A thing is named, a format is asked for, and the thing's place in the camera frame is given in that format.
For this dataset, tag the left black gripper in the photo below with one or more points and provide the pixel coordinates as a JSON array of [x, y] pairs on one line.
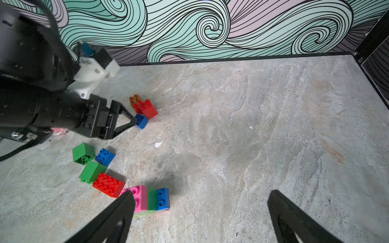
[[100, 121]]

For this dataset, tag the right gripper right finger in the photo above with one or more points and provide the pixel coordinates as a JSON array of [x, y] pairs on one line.
[[293, 225]]

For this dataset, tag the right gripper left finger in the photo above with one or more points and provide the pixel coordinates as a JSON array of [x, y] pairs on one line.
[[112, 225]]

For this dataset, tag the lime long lego brick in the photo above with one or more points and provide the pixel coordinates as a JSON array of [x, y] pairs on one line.
[[144, 213]]

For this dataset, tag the magenta lego brick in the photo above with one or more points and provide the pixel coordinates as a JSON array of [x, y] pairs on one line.
[[140, 194]]

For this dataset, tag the green lego brick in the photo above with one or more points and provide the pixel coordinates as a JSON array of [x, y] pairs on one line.
[[83, 153], [91, 172], [152, 199]]

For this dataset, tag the blue lego brick front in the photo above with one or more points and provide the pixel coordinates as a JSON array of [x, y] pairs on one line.
[[163, 199]]

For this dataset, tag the blue lego brick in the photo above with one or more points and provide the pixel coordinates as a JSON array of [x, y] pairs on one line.
[[141, 121], [163, 199], [104, 157]]

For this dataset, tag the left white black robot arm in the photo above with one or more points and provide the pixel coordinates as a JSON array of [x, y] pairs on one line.
[[43, 87]]

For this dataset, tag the orange lego brick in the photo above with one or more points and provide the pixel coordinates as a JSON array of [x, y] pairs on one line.
[[134, 99]]

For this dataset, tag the blue lego brick back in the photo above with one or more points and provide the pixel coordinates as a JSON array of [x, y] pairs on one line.
[[141, 121]]

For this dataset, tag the red lego brick back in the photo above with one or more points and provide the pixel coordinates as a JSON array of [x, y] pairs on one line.
[[145, 108]]

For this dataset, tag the red long lego brick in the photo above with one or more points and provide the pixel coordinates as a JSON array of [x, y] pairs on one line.
[[108, 185]]

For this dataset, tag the blue lego brick left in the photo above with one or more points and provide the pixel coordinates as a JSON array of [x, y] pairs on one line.
[[104, 157]]

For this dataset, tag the pink small toy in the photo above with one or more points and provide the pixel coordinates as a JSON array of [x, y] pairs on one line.
[[59, 131]]

